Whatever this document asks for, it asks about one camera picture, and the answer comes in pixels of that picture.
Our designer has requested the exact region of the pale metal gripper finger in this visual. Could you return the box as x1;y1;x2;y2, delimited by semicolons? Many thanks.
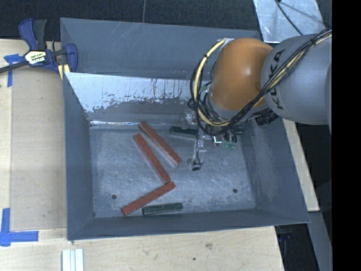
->
183;111;196;130
191;138;208;172

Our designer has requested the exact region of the dark green flat block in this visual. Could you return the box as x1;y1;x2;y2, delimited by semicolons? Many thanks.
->
169;125;199;140
142;202;184;217

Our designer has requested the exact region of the red-brown flat block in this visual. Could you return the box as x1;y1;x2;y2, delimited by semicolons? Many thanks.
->
121;180;177;217
138;120;183;168
133;133;172;185

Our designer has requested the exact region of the grey metal bin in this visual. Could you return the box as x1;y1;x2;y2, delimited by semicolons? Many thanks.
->
59;17;312;241

